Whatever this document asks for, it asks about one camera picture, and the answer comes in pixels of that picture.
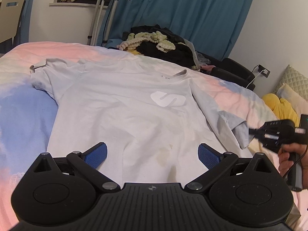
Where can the pink cloth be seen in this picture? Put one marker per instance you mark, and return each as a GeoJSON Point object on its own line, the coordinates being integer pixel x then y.
{"type": "Point", "coordinates": [208, 67]}

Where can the green quilted headboard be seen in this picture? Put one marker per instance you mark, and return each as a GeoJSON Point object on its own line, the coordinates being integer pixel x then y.
{"type": "Point", "coordinates": [293, 79]}

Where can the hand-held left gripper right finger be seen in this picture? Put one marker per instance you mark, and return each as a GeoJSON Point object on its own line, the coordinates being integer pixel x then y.
{"type": "Point", "coordinates": [208, 156]}

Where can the garment steamer stand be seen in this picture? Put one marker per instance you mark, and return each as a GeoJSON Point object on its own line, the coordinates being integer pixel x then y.
{"type": "Point", "coordinates": [109, 16]}

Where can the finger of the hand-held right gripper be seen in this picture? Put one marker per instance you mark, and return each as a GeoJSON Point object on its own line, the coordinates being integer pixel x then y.
{"type": "Point", "coordinates": [256, 132]}

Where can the peach pillow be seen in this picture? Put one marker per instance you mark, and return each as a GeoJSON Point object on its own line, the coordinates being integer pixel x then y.
{"type": "Point", "coordinates": [294, 98]}

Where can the green and cream fluffy garment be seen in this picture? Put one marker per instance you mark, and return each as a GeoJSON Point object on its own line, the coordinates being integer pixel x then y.
{"type": "Point", "coordinates": [142, 41]}

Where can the black wall outlet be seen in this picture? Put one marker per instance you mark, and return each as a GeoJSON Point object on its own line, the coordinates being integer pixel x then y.
{"type": "Point", "coordinates": [264, 71]}

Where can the person's right hand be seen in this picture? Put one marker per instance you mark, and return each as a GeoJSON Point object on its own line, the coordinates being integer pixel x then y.
{"type": "Point", "coordinates": [285, 158]}

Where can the beige chair with dark frame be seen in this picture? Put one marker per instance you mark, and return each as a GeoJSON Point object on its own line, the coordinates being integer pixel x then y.
{"type": "Point", "coordinates": [10, 16]}

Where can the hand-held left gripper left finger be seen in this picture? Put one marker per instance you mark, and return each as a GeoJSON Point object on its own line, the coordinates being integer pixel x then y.
{"type": "Point", "coordinates": [95, 156]}

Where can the black leather sofa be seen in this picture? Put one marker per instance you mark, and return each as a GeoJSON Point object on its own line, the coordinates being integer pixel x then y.
{"type": "Point", "coordinates": [228, 69]}

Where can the wide blue curtain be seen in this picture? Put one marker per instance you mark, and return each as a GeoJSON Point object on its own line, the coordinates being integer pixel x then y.
{"type": "Point", "coordinates": [182, 12]}

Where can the pastel tie-dye bed cover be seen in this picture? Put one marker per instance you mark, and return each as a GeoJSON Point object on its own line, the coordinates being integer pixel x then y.
{"type": "Point", "coordinates": [21, 105]}

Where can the white t-shirt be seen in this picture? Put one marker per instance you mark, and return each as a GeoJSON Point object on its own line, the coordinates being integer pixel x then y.
{"type": "Point", "coordinates": [134, 110]}

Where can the yellow plush toy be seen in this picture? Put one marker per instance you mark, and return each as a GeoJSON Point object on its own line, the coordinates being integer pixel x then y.
{"type": "Point", "coordinates": [281, 108]}

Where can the pile of dark clothes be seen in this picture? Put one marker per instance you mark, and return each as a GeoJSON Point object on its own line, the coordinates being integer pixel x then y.
{"type": "Point", "coordinates": [178, 50]}

